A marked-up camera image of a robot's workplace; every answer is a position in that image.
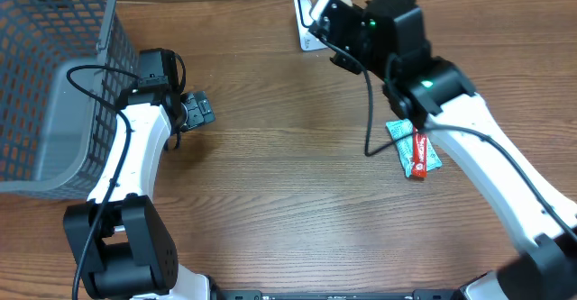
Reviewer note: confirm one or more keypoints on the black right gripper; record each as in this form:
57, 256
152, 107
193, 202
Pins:
338, 41

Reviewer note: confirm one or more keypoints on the teal snack packet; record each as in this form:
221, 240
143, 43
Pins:
397, 130

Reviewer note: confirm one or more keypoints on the red snack stick packet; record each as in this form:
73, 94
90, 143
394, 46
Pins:
419, 154

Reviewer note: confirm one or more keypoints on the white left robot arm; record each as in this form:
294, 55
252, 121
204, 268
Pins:
122, 248

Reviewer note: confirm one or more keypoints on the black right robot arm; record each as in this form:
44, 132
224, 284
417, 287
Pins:
387, 39

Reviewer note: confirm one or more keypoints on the grey plastic mesh basket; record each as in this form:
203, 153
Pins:
57, 58

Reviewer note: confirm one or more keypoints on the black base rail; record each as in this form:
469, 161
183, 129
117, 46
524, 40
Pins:
418, 294

